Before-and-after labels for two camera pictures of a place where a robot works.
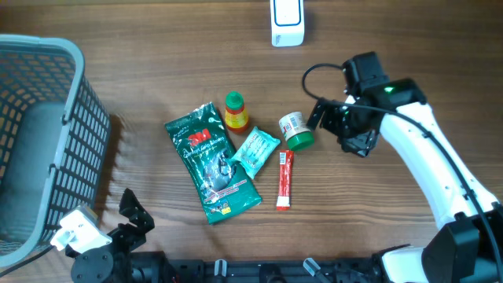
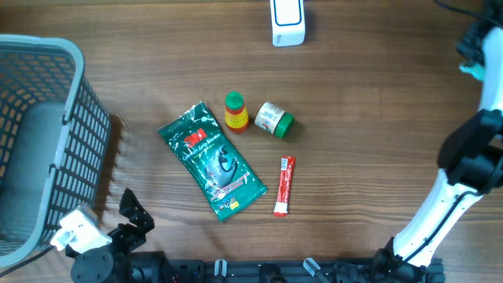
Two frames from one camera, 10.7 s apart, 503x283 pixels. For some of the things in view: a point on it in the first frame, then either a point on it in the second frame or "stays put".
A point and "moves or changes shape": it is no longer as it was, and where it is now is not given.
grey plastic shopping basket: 54,132 stays put
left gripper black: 137,215 stays put
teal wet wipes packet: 256,152 → 477,70
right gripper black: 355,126 → 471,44
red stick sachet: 284,180 moves or changes shape
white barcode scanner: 287,22 stays put
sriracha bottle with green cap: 236,115 stays put
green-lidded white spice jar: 296,131 → 273,119
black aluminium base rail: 153,267 stays put
